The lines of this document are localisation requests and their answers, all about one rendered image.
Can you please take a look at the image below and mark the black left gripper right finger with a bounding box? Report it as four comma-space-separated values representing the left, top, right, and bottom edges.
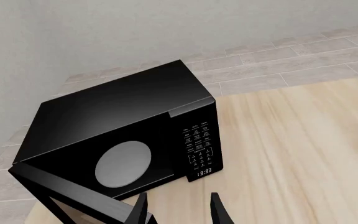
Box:
210, 192, 235, 224

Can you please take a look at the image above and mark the black microwave oven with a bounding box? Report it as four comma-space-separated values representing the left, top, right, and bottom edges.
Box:
7, 59, 224, 224

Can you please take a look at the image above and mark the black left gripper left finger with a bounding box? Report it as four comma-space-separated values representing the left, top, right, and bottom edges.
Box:
128, 192, 150, 224

